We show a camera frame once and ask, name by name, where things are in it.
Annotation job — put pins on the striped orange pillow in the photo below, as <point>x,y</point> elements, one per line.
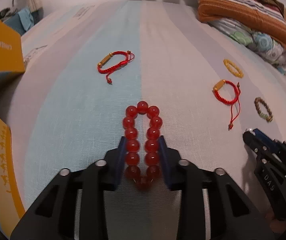
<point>264,18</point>

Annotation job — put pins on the teal suitcase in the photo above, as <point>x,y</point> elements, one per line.
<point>23,20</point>

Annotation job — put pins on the floral quilt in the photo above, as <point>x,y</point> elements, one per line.
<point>260,43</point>

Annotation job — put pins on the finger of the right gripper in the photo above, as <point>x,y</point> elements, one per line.
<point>269,143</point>
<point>254,140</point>

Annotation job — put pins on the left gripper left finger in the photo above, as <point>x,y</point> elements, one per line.
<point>74,201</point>

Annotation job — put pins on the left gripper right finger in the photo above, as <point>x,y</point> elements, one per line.
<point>232,214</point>

